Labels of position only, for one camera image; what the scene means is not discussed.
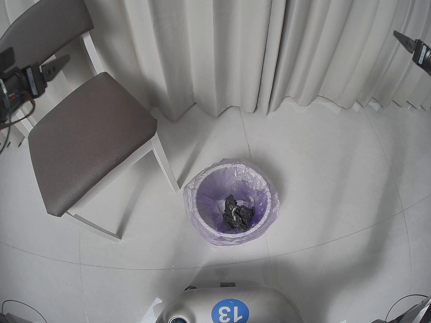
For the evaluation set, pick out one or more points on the white trash bin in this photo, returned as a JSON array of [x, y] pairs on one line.
[[201, 215]]

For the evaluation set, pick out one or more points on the white chair with grey seat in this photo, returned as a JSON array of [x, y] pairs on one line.
[[87, 130]]

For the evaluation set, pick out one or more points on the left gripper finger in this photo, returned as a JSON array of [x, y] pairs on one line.
[[54, 67]]

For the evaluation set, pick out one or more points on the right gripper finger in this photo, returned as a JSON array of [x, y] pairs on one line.
[[405, 42]]

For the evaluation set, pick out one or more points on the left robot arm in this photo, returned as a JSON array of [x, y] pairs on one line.
[[10, 93]]

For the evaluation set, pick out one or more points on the white curtain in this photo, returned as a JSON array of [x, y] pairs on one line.
[[219, 45]]

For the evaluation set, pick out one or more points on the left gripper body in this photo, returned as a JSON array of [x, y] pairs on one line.
[[33, 81]]

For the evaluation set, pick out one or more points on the black plastic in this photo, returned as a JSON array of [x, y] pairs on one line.
[[237, 215]]

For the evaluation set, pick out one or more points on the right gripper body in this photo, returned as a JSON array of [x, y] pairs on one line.
[[423, 57]]

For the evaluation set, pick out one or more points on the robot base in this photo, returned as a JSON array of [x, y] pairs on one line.
[[202, 304]]

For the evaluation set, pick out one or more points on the purple plastic bag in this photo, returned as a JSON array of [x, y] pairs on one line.
[[208, 193]]

